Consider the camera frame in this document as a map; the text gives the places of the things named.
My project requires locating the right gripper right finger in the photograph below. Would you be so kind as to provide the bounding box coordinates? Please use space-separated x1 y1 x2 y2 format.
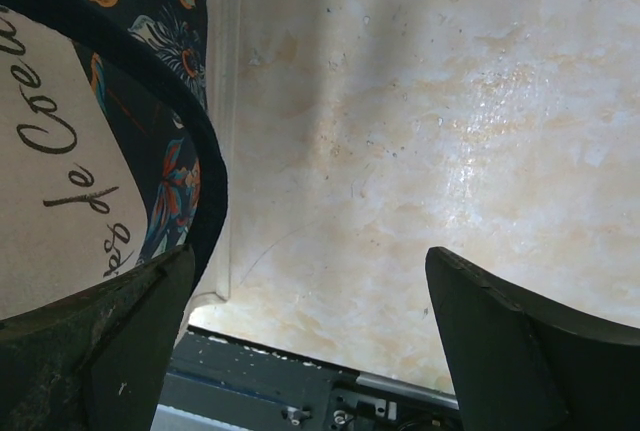
425 247 639 430

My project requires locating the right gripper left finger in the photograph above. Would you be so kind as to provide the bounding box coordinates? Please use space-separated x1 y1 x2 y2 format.
1 246 195 430

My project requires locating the beige canvas tote bag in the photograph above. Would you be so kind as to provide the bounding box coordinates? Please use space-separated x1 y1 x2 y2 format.
1 0 228 319

